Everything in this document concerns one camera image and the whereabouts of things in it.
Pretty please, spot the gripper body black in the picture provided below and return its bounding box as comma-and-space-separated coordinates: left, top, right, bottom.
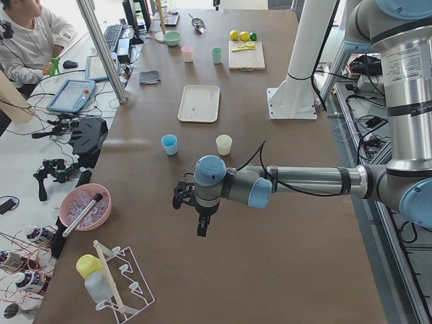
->
195, 203, 219, 223

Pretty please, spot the green cup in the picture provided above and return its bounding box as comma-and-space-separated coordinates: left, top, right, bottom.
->
211, 47, 223, 65

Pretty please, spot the cream cup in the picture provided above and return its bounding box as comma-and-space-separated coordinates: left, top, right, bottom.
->
215, 134, 232, 156

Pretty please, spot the cream rabbit tray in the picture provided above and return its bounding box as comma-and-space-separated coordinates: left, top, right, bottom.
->
178, 84, 220, 124

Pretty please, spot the metal scoop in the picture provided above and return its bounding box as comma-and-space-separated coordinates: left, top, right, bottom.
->
188, 12, 206, 34

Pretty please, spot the yellow lemon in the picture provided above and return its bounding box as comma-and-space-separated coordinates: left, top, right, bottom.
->
229, 30, 239, 41
238, 31, 250, 42

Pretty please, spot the yellow plastic knife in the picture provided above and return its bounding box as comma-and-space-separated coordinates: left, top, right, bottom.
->
230, 47, 256, 53

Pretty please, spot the pink cup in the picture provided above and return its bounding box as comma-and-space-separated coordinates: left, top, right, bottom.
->
181, 45, 194, 63

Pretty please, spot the green bowl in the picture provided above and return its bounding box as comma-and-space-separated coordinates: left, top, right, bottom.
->
163, 31, 182, 47

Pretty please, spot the wooden cutting board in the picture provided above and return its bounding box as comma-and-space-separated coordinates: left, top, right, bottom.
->
228, 40, 265, 71

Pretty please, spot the wooden cup tree stand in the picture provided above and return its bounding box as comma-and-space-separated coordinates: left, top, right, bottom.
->
152, 0, 167, 43

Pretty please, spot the blue cup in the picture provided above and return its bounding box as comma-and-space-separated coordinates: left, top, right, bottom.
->
161, 134, 178, 156

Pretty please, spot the grey folded cloth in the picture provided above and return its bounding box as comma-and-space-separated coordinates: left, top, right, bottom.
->
139, 70, 160, 85

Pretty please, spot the black keyboard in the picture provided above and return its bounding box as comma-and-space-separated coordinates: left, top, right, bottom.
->
103, 24, 123, 52

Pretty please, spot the metal muddler tool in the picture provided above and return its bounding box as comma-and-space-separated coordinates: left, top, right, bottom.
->
62, 193, 103, 238

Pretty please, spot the wooden stick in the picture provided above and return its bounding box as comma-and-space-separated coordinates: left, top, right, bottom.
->
93, 240, 126, 314

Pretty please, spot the clear cup on rack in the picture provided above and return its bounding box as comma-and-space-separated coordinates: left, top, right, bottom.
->
84, 271, 113, 304

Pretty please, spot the yellow cup on rack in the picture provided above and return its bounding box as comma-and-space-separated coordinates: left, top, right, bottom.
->
76, 254, 103, 279

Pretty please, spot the pink bowl with ice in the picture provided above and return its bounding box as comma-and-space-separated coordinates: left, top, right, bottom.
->
59, 184, 112, 231

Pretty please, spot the blue teach pendant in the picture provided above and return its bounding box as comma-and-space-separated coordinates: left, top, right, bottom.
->
85, 52, 121, 82
47, 79, 96, 113

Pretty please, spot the black stand device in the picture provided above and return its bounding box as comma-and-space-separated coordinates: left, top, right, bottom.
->
68, 117, 108, 168

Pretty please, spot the black computer mouse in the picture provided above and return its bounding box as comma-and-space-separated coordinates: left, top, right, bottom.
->
63, 60, 78, 70

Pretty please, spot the person in white hoodie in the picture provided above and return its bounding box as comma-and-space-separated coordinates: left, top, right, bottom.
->
1, 0, 76, 97

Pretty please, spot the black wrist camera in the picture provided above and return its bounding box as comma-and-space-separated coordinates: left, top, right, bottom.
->
172, 172, 196, 210

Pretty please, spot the white wire cup rack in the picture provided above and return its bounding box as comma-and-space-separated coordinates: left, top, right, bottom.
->
95, 246, 155, 323

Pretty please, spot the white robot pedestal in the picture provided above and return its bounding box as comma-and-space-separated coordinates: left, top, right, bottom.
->
267, 0, 339, 120

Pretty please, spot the aluminium frame post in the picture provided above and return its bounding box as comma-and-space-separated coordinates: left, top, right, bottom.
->
76, 0, 127, 105

